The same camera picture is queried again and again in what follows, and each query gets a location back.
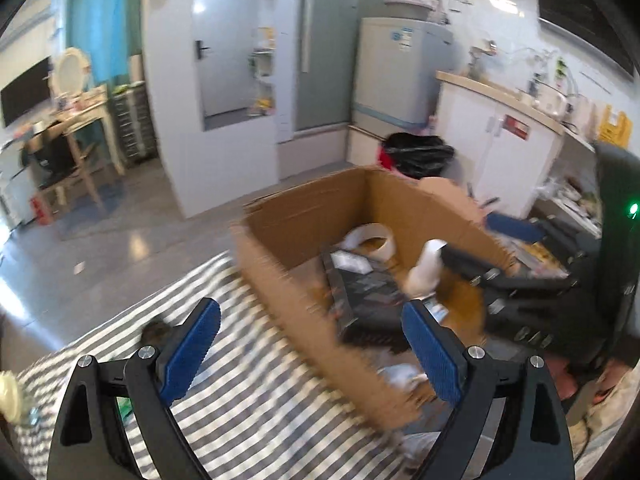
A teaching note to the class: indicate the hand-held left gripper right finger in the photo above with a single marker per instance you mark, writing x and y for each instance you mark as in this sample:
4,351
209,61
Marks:
432,355

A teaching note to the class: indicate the black television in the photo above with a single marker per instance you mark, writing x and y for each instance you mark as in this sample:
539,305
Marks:
25,92

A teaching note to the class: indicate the white mini fridge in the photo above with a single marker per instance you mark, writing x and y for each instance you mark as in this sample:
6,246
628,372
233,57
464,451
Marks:
15,190

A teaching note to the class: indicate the red box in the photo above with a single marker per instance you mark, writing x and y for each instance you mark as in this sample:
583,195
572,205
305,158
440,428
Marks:
41,209

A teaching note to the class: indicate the ribbed dark suitcase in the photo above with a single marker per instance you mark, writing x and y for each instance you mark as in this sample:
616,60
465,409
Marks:
132,120

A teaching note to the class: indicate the grey checkered tablecloth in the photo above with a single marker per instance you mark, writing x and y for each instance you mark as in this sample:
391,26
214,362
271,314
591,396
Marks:
260,400

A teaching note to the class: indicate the frosted glass door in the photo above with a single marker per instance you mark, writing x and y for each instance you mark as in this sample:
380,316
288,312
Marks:
330,50

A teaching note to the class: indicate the teal curtain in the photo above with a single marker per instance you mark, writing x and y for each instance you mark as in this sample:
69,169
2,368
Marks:
110,20

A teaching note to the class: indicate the blue tissue packet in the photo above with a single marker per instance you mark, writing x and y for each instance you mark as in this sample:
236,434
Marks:
437,311

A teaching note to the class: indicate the rectangular wall mirror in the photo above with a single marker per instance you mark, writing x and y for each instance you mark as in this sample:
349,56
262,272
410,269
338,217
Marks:
225,60

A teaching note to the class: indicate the white cabinet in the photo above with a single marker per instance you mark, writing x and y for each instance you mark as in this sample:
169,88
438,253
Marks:
510,170

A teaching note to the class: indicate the green packet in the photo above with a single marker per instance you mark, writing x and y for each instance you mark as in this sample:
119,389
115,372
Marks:
124,407

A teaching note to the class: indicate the oval white mirror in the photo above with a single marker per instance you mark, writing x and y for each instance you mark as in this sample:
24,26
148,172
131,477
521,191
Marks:
70,70

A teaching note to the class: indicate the white cylindrical bottle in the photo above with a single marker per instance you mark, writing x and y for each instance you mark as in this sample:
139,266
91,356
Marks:
422,270

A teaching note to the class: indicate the brown cardboard box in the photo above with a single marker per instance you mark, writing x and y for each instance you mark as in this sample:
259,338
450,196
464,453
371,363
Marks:
310,220

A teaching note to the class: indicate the yellow plastic rack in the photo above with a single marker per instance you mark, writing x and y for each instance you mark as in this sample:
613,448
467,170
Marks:
617,127

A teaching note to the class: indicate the white bowl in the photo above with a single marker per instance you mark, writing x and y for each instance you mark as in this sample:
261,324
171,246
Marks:
370,237

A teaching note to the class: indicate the white refrigerator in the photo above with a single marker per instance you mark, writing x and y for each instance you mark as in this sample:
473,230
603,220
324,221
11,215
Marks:
400,75

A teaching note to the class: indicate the wooden chair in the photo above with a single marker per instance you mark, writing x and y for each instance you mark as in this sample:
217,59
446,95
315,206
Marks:
82,170

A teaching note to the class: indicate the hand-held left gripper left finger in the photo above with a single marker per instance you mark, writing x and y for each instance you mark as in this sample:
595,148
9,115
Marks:
192,355

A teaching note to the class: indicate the pink-rimmed plastic basin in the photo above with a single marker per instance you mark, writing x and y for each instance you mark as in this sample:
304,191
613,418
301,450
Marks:
410,10

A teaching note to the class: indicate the dark glass jar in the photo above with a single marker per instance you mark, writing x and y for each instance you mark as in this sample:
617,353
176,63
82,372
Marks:
155,332

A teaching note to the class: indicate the black box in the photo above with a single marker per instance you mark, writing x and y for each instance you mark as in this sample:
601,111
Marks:
365,295

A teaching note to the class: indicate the yellow-lid glass jar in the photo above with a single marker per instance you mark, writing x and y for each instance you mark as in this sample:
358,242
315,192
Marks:
10,395

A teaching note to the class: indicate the black-bagged trash bin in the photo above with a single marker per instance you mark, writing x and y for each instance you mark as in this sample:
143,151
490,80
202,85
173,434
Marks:
420,152

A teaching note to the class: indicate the black bag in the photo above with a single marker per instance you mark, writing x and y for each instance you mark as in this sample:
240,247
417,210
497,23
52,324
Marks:
50,152

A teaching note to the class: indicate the white paper scrap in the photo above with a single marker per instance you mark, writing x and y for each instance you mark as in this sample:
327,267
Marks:
80,268

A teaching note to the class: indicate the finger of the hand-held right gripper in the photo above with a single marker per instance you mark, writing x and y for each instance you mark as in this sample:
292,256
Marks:
525,300
515,226

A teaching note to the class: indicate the white dressing table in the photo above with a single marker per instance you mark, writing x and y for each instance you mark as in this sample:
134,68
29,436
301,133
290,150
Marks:
95,110

